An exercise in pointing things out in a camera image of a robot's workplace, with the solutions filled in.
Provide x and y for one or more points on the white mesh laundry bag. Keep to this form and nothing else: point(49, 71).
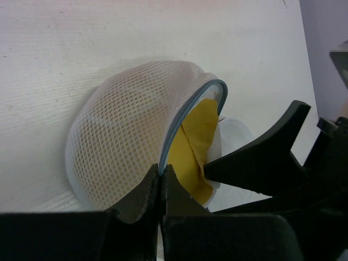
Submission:
point(130, 122)

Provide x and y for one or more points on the yellow bra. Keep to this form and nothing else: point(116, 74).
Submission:
point(188, 151)

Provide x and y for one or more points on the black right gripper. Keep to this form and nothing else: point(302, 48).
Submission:
point(312, 197)

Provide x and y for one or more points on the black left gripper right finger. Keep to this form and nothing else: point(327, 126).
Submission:
point(190, 232)

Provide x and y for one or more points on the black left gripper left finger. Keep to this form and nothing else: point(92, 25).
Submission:
point(125, 231)

